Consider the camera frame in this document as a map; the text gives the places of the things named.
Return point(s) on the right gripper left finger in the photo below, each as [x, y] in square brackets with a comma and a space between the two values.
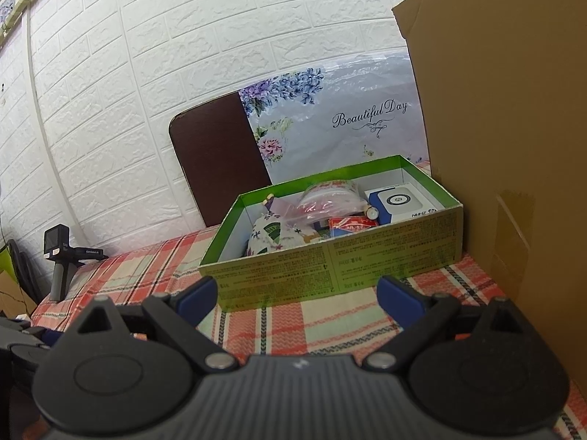
[172, 320]

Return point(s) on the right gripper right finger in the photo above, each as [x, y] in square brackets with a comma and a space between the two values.
[427, 321]

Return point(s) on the blue white small box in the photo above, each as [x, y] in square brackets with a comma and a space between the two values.
[398, 203]

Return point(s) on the floral grey pouch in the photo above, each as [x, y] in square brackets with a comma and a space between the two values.
[272, 233]

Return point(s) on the black yellow marker pen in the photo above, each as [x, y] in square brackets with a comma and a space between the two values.
[270, 204]

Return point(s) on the pink white packet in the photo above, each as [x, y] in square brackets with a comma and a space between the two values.
[336, 198]

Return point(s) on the red blue card box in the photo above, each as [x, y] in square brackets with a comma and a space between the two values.
[340, 226]

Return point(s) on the brown cardboard box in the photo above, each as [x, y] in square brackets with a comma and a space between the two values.
[14, 300]

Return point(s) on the plaid bed sheet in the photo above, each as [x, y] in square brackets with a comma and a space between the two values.
[349, 323]

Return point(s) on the black green chair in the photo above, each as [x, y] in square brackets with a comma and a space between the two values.
[19, 267]

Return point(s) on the spare handheld gripper device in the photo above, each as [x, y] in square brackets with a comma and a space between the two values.
[67, 259]

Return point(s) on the green white cardboard box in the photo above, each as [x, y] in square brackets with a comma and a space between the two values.
[429, 239]

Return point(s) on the dark brown headboard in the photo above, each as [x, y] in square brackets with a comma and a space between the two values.
[218, 154]

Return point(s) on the floral white pillow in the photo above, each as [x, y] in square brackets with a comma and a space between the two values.
[336, 114]

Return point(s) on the brown cardboard sheet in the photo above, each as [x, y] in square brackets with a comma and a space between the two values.
[502, 85]

